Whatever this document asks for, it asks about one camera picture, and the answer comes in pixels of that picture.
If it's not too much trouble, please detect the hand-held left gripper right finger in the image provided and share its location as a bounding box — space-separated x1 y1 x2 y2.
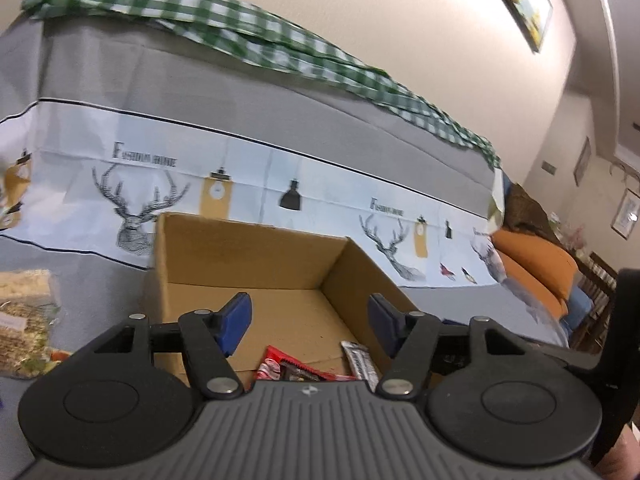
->
367 294 551 401

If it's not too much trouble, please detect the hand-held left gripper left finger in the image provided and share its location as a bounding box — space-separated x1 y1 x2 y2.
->
75 292 252 402

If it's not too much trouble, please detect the black chocolate bar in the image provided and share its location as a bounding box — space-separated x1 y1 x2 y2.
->
340 341 375 382

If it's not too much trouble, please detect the large red wafer packet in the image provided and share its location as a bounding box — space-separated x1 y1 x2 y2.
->
256 345 328 382

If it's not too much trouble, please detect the brown cardboard box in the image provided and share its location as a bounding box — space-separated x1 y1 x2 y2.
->
142 212 453 391

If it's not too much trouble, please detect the person's right forearm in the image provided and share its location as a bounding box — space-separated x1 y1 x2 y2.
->
595 425 640 480

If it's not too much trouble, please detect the blue cushion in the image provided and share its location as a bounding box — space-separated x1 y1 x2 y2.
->
562 285 593 333

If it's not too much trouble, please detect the dark wooden chair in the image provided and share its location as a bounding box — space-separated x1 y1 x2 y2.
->
572 250 618 351

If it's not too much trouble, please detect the orange cushion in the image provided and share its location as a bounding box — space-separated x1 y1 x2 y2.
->
492 229 581 303
495 250 571 320

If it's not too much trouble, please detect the blue grey sofa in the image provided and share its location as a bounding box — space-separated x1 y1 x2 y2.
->
0 237 601 480

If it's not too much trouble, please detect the brown blanket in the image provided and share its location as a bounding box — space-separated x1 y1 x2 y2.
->
502 182 576 261

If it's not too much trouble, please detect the clear nut bar packet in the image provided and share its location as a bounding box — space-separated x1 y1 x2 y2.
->
0 300 63 378

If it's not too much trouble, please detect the white nougat bar packet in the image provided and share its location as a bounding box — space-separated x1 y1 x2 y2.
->
0 269 55 307

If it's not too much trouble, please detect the grey deer print sofa cover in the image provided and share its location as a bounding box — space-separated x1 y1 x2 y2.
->
0 12 511 291

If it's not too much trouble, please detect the green checkered cloth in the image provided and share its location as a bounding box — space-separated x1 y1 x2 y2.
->
20 0 502 168

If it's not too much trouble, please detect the white matted wall frame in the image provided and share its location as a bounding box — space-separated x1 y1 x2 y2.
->
611 189 640 240

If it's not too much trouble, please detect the small narrow wall frame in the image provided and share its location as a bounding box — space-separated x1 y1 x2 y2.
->
573 136 592 187

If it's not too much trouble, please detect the framed wall picture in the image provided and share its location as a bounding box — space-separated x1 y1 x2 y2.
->
472 0 555 55

